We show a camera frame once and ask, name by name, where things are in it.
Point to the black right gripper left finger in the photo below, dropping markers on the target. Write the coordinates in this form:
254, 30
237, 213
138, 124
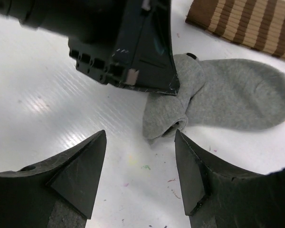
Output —
58, 192

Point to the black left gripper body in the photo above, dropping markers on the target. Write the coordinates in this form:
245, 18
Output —
93, 29

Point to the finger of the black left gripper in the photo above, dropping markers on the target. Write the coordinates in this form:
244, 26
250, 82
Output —
143, 58

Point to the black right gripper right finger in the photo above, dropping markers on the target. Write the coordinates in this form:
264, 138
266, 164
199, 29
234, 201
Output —
217, 194

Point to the grey sock with black stripes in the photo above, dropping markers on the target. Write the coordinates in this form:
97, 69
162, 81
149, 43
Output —
238, 94

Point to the brown striped sock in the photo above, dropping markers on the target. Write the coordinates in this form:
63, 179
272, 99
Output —
256, 24

